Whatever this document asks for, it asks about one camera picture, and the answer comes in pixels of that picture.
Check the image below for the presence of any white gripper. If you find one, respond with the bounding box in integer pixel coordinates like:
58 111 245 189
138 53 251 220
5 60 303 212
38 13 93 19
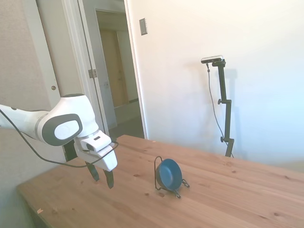
74 137 118 190

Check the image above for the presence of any blue bowl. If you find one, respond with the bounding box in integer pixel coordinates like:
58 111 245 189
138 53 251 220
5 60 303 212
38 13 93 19
155 158 183 191

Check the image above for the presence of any black box speaker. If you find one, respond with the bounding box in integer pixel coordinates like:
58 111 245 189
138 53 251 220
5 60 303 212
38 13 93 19
62 140 78 162

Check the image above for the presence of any wooden hallway door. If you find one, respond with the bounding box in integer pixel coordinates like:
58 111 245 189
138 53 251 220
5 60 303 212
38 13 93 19
99 28 129 108

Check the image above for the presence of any grey open door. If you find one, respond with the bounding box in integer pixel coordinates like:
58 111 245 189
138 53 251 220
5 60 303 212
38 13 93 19
79 0 117 136

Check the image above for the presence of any white door with knob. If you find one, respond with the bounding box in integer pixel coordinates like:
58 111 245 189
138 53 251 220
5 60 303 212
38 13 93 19
35 0 84 102

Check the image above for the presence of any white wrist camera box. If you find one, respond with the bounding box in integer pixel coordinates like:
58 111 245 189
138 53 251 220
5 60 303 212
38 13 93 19
80 131 113 153

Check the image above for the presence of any black wire bowl rack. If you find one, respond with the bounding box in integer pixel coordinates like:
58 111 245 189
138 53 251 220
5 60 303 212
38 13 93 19
153 155 190 199

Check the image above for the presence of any black camera stand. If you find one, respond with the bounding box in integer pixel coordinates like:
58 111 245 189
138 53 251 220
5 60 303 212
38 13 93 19
211 59 235 158

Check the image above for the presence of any grey wall switch plate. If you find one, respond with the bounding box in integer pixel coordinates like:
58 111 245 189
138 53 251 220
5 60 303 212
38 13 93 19
139 17 149 37

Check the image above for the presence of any silver black exterior camera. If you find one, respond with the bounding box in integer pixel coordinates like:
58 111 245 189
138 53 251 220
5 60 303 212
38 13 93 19
200 55 225 65

